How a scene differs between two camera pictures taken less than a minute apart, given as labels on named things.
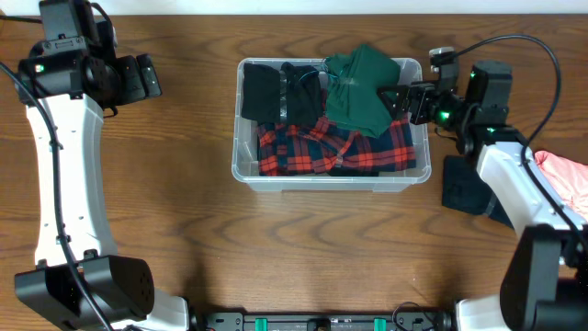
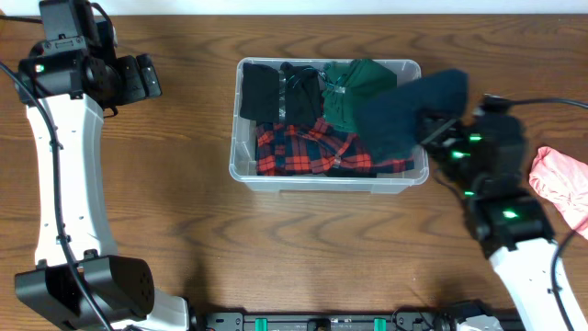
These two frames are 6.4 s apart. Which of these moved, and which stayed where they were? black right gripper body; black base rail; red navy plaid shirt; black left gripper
Moved: black right gripper body
Stayed: black base rail; red navy plaid shirt; black left gripper
